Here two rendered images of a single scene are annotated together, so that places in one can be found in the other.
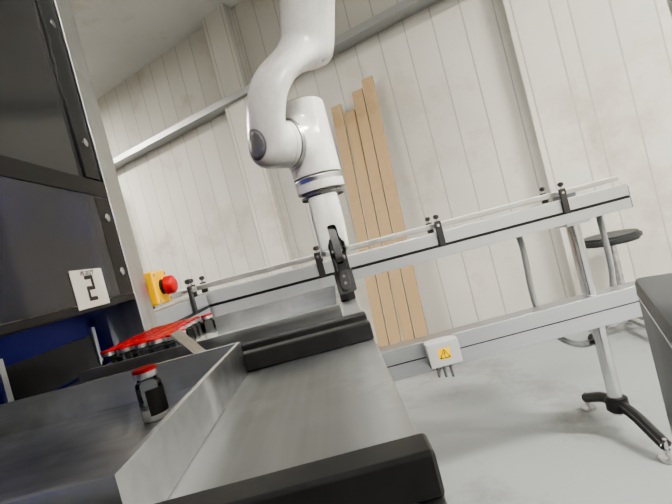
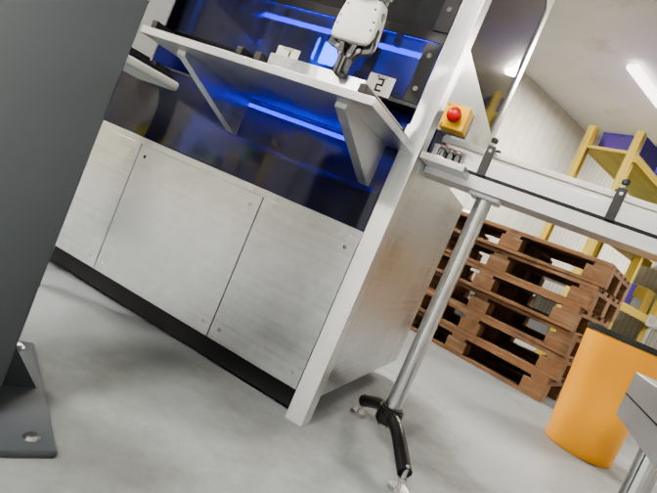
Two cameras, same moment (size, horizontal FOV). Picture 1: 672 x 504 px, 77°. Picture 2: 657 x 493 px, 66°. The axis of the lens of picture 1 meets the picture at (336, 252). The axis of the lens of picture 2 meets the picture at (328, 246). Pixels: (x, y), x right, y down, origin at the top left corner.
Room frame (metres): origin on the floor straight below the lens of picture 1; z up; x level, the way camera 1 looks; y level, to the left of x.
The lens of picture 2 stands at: (1.28, -1.01, 0.62)
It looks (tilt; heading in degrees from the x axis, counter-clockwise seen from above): 4 degrees down; 112
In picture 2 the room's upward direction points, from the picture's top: 23 degrees clockwise
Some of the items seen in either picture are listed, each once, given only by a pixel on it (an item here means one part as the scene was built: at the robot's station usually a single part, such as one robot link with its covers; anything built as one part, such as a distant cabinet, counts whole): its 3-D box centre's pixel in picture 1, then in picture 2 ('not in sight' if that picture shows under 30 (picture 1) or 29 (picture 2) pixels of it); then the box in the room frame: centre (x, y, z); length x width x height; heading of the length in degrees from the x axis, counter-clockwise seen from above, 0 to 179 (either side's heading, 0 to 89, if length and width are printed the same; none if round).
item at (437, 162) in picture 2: not in sight; (446, 166); (0.92, 0.46, 0.87); 0.14 x 0.13 x 0.02; 90
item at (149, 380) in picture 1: (150, 394); not in sight; (0.37, 0.19, 0.90); 0.02 x 0.02 x 0.04
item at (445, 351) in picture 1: (442, 352); not in sight; (1.55, -0.29, 0.50); 0.12 x 0.05 x 0.09; 90
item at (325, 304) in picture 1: (236, 330); (339, 99); (0.66, 0.18, 0.90); 0.34 x 0.26 x 0.04; 90
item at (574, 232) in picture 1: (595, 317); not in sight; (1.62, -0.91, 0.46); 0.09 x 0.09 x 0.77; 0
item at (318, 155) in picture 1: (306, 140); not in sight; (0.73, 0.00, 1.17); 0.09 x 0.08 x 0.13; 135
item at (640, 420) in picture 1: (619, 413); not in sight; (1.62, -0.91, 0.07); 0.50 x 0.08 x 0.14; 0
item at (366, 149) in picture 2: not in sight; (354, 149); (0.74, 0.22, 0.79); 0.34 x 0.03 x 0.13; 90
